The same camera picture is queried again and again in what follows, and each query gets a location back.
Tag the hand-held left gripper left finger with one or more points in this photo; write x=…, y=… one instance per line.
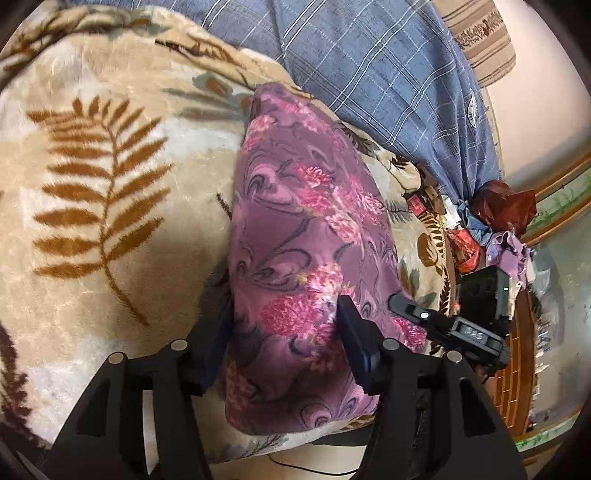
x=214, y=350

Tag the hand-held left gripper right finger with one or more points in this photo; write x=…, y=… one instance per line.
x=364, y=350

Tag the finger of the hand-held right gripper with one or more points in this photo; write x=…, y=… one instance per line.
x=415, y=311

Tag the purple floral pillow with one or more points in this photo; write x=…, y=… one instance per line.
x=300, y=221

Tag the red patterned packet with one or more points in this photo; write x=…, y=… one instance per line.
x=464, y=247

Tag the small lilac cloth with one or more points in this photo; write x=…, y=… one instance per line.
x=508, y=249

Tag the dark red plastic bag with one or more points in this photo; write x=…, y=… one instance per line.
x=508, y=203

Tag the small red label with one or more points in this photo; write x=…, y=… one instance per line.
x=418, y=204

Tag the wooden framed painted panel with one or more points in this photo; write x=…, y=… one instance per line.
x=563, y=198

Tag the beige leaf-print blanket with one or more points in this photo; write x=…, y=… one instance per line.
x=92, y=230

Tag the blue checked cloth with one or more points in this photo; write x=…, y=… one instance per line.
x=369, y=69

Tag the brown striped pillow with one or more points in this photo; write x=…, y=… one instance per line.
x=480, y=37

